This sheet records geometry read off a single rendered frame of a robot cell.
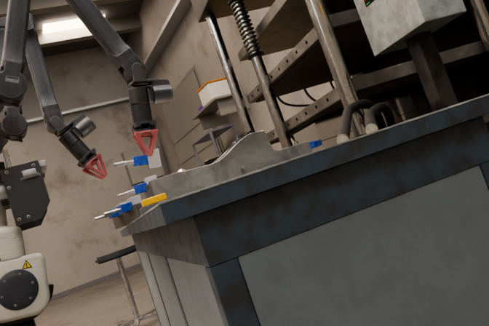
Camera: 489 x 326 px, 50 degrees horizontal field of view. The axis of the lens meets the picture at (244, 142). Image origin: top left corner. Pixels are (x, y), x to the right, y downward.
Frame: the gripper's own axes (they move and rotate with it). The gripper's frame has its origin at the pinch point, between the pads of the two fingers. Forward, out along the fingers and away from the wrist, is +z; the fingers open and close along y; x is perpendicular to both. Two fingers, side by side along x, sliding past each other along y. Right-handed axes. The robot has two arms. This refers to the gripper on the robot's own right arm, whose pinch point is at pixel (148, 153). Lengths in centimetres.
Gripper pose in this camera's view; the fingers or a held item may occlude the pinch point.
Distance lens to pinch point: 156.1
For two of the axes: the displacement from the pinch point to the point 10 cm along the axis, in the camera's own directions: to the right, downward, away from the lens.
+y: -2.9, 0.7, 9.6
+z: 1.7, 9.8, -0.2
